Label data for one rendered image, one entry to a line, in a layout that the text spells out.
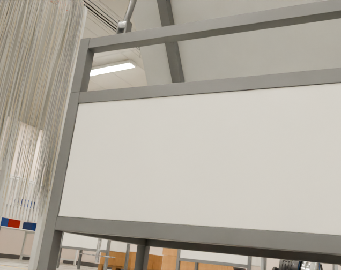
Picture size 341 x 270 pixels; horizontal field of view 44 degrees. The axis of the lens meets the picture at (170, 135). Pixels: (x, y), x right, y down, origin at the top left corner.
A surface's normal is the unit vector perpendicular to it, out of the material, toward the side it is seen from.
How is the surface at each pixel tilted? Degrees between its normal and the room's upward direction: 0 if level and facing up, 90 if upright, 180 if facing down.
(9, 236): 90
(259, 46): 129
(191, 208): 90
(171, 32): 90
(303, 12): 90
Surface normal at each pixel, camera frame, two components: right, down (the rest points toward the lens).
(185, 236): -0.43, -0.30
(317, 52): -0.40, 0.36
